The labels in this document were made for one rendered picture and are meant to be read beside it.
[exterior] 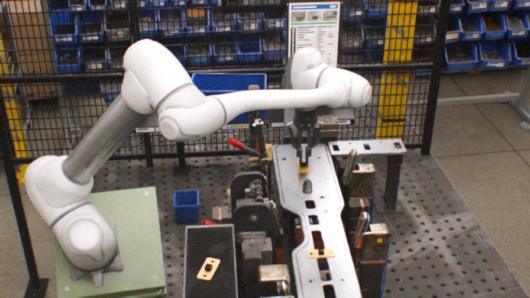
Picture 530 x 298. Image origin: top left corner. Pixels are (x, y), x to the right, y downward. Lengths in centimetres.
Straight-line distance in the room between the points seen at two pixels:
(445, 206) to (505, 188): 151
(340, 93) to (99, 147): 76
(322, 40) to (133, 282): 123
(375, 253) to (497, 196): 218
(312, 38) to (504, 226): 176
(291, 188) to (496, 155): 251
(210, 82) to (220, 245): 112
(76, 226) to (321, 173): 89
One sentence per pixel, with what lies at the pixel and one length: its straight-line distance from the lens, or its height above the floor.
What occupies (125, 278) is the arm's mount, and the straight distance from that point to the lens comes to 251.
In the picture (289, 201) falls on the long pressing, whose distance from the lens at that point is 242.
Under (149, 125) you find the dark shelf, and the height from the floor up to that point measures 103.
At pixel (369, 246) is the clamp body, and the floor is 99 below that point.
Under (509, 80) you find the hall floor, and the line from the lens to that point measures 584.
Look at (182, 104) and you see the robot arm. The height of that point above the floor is 152.
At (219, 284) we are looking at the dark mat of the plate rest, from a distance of 187.
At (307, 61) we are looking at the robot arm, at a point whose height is 146.
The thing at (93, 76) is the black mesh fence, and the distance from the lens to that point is 301.
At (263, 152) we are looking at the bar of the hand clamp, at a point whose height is 110.
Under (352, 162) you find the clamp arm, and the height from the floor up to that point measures 108.
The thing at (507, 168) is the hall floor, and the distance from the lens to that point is 467.
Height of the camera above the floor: 241
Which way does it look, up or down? 31 degrees down
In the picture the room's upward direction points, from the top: 1 degrees counter-clockwise
